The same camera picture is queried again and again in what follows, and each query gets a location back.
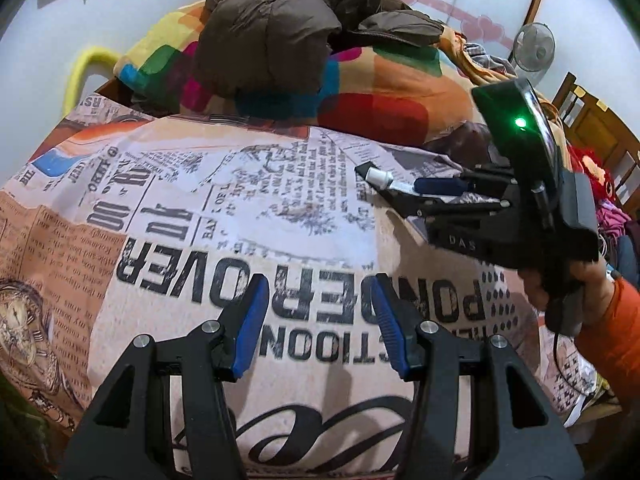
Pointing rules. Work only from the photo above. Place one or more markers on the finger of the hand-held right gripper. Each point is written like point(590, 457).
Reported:
point(440, 186)
point(450, 206)

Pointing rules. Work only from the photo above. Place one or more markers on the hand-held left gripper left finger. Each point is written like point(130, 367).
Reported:
point(250, 332)

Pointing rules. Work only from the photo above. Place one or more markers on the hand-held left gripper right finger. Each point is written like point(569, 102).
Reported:
point(392, 332)

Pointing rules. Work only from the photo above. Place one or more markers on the small white tube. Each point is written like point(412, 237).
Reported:
point(382, 177)

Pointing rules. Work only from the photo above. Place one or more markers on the person's right forearm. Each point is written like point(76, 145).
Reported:
point(617, 335)

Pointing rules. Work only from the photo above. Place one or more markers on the person's right hand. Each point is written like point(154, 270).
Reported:
point(595, 290)

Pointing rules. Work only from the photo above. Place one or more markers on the dark brown cloth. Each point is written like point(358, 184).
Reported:
point(465, 140)

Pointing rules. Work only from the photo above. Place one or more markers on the pink cloth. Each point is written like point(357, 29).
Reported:
point(612, 217)

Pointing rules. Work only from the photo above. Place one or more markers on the red cloth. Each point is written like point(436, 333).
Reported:
point(595, 170)

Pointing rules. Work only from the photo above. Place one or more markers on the colourful patchwork blanket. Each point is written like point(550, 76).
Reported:
point(400, 110)

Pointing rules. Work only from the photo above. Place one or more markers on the dark blue cloth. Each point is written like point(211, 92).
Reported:
point(630, 255)

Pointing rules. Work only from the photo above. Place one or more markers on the newspaper print bedsheet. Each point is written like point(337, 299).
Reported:
point(200, 240)

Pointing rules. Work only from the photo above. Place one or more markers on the wooden chair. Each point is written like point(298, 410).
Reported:
point(595, 125)

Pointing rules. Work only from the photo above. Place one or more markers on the grey crumpled cloth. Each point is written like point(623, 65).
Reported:
point(487, 57)

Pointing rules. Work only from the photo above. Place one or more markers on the white standing fan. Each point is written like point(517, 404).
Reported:
point(535, 47)

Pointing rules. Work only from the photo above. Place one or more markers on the brown padded jacket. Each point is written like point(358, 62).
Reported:
point(265, 25)

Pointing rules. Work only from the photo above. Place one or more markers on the green plastic bag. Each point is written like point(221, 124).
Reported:
point(20, 435)

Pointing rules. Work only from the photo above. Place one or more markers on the yellow curved tube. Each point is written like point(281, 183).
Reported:
point(87, 57)

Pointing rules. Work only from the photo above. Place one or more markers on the wooden bed frame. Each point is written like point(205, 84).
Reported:
point(112, 91)

